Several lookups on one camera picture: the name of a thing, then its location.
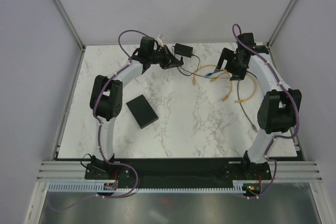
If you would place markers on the white slotted cable duct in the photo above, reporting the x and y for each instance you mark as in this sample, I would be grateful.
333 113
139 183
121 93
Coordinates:
101 187

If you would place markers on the black power adapter box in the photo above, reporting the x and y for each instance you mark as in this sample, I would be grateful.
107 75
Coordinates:
183 50

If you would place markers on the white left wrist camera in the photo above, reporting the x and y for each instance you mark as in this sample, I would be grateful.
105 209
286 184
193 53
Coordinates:
159 40

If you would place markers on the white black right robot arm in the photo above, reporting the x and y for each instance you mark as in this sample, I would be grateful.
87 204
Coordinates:
279 109

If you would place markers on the yellow ethernet cable long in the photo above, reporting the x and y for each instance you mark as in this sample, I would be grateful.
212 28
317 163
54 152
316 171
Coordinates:
247 95

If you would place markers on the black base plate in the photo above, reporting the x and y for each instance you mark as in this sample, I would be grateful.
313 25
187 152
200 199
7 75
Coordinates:
100 170

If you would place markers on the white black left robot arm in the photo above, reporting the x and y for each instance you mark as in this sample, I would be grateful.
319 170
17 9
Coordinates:
107 92

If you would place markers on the black network switch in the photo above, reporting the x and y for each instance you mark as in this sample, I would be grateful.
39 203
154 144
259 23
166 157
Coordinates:
142 111

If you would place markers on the aluminium frame rail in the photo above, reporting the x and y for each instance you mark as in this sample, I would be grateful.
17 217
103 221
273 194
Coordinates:
227 168

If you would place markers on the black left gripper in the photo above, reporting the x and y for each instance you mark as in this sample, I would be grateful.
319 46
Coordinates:
170 61

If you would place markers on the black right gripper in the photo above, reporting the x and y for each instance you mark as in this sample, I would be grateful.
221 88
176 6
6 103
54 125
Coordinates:
228 55

